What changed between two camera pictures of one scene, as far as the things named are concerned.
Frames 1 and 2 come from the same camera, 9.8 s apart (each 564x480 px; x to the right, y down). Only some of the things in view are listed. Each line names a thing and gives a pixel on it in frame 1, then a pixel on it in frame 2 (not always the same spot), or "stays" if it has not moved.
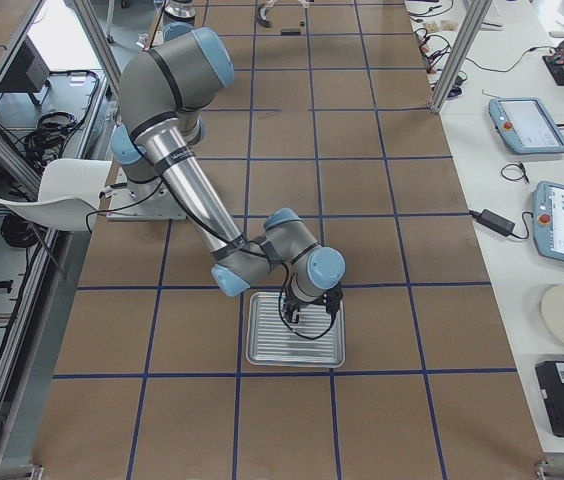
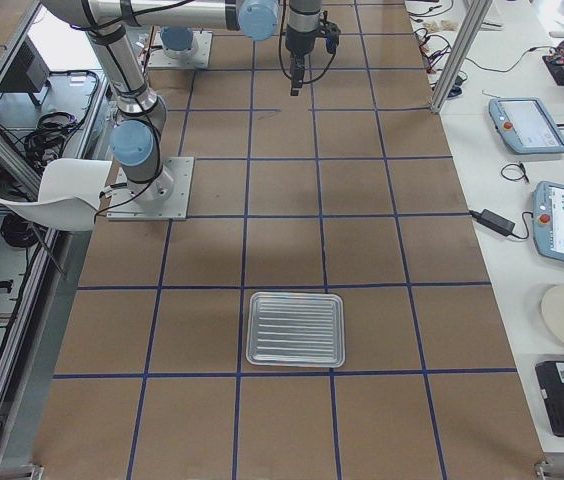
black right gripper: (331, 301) -> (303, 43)
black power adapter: (494, 222) stays
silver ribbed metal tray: (316, 340) stays
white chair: (69, 194) stays
